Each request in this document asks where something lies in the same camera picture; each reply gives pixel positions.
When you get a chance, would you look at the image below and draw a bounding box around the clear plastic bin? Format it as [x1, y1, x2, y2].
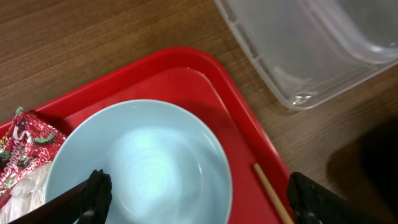
[215, 0, 397, 110]

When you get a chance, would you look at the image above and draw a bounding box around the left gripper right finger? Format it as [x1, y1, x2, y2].
[287, 172, 384, 224]

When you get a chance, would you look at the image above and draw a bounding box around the red snack wrapper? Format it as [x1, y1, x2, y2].
[1, 107, 66, 207]

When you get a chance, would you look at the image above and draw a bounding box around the wooden chopstick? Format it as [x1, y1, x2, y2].
[254, 164, 294, 224]

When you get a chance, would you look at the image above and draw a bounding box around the white napkin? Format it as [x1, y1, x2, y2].
[1, 163, 52, 224]

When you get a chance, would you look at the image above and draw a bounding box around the small light blue plate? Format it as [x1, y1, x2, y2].
[45, 100, 233, 224]

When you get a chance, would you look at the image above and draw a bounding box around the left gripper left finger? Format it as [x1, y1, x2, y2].
[10, 169, 113, 224]

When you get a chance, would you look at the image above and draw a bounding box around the black waste tray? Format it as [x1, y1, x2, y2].
[327, 118, 397, 223]

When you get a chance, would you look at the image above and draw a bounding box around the red plastic tray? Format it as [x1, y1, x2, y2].
[0, 47, 296, 224]

